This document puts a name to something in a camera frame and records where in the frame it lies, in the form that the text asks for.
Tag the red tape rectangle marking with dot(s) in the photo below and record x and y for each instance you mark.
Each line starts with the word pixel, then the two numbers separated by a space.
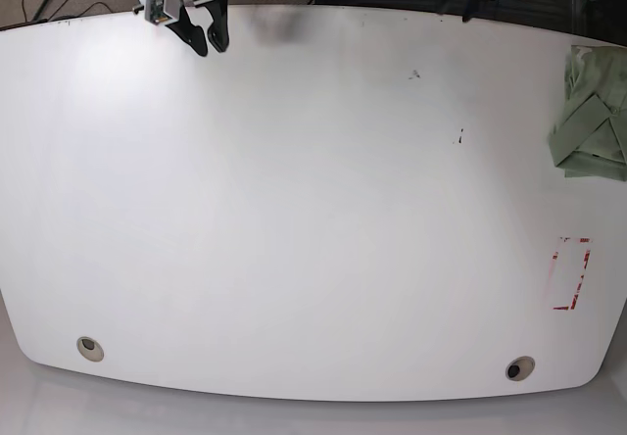
pixel 569 264

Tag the green t-shirt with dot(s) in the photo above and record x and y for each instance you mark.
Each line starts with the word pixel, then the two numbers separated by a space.
pixel 590 137

